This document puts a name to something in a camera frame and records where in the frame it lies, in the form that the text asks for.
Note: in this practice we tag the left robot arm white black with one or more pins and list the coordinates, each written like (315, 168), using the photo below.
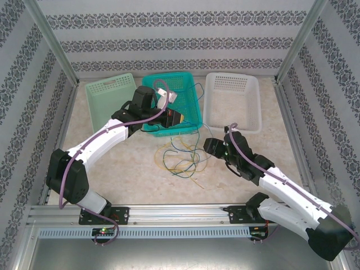
(98, 140)

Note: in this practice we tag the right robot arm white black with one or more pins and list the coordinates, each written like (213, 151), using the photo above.
(295, 194)

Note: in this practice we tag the teal plastic basket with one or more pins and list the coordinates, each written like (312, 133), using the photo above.
(182, 84)

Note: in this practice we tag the light green plastic basket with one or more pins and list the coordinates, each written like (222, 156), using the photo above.
(109, 95)

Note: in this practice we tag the white plastic basket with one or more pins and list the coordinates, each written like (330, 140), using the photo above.
(232, 98)

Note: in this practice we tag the right controller circuit board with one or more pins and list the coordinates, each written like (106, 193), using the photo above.
(260, 232)

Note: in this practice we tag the controller circuit board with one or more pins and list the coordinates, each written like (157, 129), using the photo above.
(104, 232)
(260, 232)

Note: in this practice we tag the grey metal front panel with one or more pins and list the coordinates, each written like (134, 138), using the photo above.
(168, 254)

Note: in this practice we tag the left controller circuit board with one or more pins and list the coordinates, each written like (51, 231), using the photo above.
(104, 232)

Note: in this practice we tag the aluminium right side rail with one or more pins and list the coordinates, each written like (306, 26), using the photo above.
(289, 126)

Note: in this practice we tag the aluminium left side rail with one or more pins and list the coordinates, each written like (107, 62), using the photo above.
(63, 135)

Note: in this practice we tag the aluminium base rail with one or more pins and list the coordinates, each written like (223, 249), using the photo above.
(174, 213)

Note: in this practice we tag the aluminium left frame post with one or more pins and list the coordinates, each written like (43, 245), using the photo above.
(50, 42)

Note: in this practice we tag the aluminium frame post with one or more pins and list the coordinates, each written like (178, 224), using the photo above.
(50, 42)
(301, 42)

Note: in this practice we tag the aluminium right frame post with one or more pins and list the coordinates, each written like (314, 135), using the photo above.
(301, 42)

